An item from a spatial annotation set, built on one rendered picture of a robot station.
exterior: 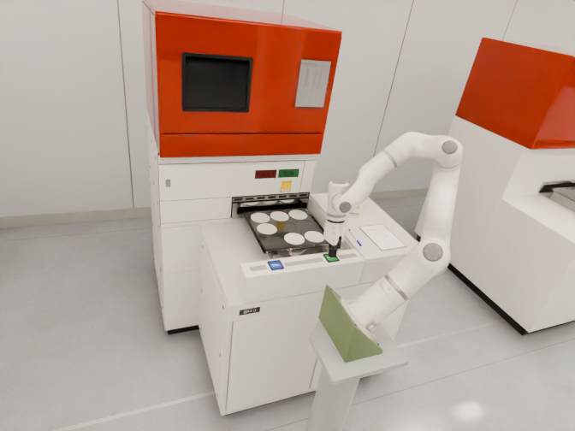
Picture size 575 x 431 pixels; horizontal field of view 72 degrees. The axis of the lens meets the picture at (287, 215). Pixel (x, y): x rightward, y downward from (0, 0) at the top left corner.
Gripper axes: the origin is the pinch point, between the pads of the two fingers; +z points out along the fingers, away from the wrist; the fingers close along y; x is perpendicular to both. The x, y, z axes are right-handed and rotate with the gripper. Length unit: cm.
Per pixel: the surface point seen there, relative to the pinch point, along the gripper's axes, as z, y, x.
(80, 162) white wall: 1, -211, -113
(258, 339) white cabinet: 41, -4, -31
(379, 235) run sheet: 0.0, -11.7, 32.4
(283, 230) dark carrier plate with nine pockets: 2.1, -35.1, -8.9
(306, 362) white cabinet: 64, -9, -4
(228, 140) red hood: -42, -45, -35
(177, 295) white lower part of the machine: 51, -70, -58
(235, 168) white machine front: -26, -54, -29
